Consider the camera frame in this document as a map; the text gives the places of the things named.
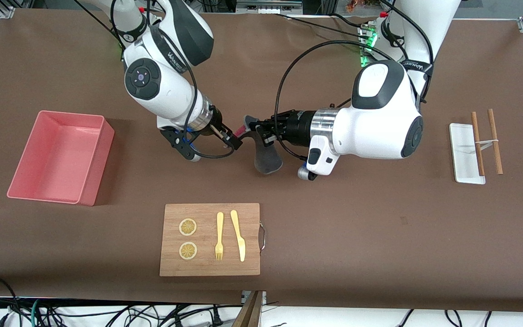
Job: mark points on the brown table cover sheet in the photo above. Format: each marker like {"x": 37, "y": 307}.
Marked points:
{"x": 379, "y": 227}

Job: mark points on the wooden rack rod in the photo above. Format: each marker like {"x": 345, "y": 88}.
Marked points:
{"x": 493, "y": 131}
{"x": 476, "y": 131}

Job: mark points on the grey metal box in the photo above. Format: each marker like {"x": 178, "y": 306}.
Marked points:
{"x": 266, "y": 7}

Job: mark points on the orange background object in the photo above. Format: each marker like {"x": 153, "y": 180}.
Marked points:
{"x": 357, "y": 5}

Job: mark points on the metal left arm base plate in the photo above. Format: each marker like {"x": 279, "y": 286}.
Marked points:
{"x": 364, "y": 54}

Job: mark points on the yellow plastic knife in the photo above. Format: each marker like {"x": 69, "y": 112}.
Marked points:
{"x": 240, "y": 245}

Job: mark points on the grey and pink cloth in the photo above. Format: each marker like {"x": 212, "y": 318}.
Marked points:
{"x": 268, "y": 161}

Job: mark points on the wooden cutting board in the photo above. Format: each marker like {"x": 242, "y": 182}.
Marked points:
{"x": 207, "y": 268}

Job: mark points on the brown wooden plank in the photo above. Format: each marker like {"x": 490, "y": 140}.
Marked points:
{"x": 250, "y": 313}

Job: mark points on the yellow plastic fork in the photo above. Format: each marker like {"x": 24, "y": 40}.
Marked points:
{"x": 219, "y": 227}

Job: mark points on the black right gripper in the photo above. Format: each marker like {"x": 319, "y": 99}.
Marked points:
{"x": 216, "y": 123}

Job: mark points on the white rack base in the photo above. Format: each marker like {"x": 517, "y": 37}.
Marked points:
{"x": 459, "y": 136}

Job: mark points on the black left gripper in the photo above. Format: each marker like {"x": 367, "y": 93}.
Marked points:
{"x": 296, "y": 124}

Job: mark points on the pink plastic bin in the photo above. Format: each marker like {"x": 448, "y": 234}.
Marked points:
{"x": 57, "y": 159}

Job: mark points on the black power plug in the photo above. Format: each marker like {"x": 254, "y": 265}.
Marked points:
{"x": 217, "y": 318}

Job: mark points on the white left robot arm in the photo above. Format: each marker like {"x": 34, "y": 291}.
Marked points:
{"x": 379, "y": 122}

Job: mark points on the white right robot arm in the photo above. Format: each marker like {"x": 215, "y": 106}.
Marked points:
{"x": 166, "y": 91}

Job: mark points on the dried lemon slice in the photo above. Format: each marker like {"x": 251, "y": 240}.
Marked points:
{"x": 188, "y": 227}
{"x": 188, "y": 250}

